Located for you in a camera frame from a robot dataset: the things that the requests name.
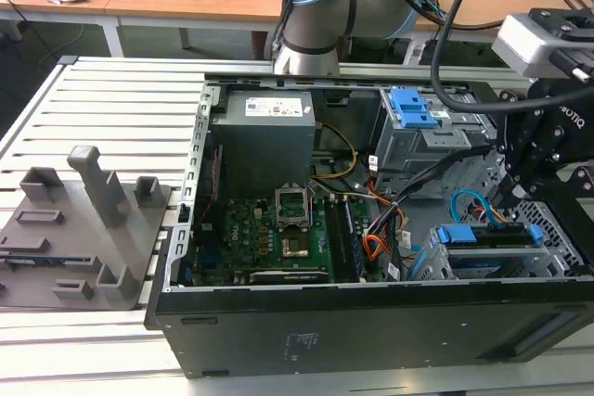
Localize grey power supply unit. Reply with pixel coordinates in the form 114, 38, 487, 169
209, 89, 317, 185

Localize black open PC case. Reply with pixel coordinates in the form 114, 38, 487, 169
144, 71, 594, 379

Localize blue disk data wire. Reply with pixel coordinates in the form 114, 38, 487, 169
450, 188, 508, 230

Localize blue network cables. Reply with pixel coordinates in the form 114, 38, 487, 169
420, 0, 454, 45

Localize multicolour power wire bundle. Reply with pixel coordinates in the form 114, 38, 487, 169
366, 172, 409, 212

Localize metal socket cover frame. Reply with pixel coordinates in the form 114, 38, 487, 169
275, 185, 312, 231

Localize grey metal disk bay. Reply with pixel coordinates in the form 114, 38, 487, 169
402, 223, 594, 282

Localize black sleeved cable bundle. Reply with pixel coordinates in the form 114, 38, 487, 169
365, 145, 493, 240

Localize installed RAM stick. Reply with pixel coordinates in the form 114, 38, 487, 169
343, 198, 367, 282

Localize hard disk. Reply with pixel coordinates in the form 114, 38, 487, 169
429, 223, 545, 277

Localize grey plastic parts rack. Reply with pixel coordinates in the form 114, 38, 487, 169
0, 145, 174, 310

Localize green motherboard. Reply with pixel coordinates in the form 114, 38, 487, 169
192, 194, 405, 286

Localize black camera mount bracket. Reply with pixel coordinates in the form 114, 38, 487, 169
527, 6, 594, 84

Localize blue plastic drive latch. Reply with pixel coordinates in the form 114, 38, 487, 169
390, 85, 440, 130

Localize grey metal drive cage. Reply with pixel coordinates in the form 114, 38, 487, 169
373, 87, 500, 191

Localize CPU socket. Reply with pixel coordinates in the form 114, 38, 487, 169
279, 236, 311, 261

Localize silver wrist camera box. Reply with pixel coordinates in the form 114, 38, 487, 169
490, 13, 566, 78

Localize black arm base cables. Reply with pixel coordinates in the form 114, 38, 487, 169
264, 0, 315, 61

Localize black RAM slot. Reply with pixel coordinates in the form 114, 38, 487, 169
323, 199, 347, 284

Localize orange yellow disk power wire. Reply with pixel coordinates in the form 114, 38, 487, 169
475, 198, 515, 227

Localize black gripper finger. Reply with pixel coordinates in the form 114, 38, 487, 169
498, 162, 594, 211
490, 87, 543, 206

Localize orange flat data cable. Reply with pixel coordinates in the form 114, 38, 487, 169
364, 233, 396, 262

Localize black expansion slot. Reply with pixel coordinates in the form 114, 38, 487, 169
248, 267, 329, 284

